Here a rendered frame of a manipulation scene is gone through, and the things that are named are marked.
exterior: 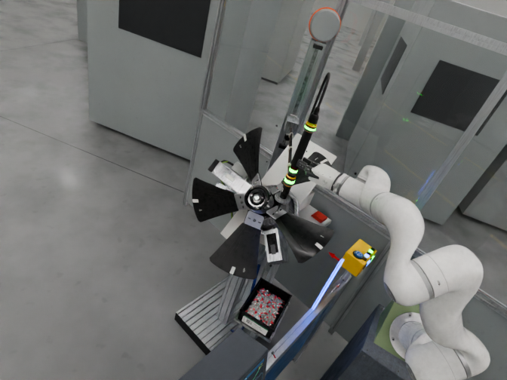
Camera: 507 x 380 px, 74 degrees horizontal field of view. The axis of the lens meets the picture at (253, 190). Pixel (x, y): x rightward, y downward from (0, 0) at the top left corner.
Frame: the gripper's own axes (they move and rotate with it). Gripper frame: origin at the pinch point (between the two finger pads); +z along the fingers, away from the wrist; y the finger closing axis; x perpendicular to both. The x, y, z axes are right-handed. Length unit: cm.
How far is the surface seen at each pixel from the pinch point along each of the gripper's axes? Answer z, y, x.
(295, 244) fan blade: -12.2, -8.7, -30.2
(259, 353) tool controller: -32, -62, -22
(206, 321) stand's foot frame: 28, 2, -139
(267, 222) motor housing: 8.5, 2.6, -38.7
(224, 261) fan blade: 10, -23, -49
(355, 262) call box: -33, 20, -43
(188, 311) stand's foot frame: 41, -3, -137
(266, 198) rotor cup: 9.5, -3.8, -22.1
